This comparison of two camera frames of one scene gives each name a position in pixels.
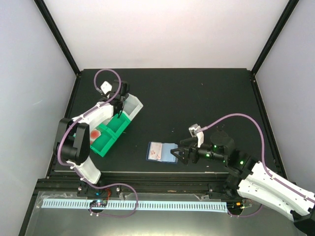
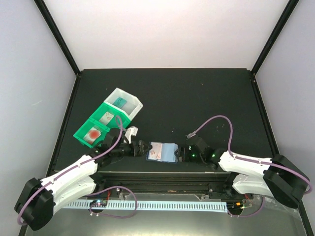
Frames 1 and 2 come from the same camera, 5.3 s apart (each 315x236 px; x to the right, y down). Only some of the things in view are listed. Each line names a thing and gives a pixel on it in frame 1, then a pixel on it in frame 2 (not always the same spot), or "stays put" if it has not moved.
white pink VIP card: x=155 y=152 stays put
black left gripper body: x=122 y=100 -> x=134 y=153
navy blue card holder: x=161 y=152 stays put
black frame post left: x=57 y=36 stays put
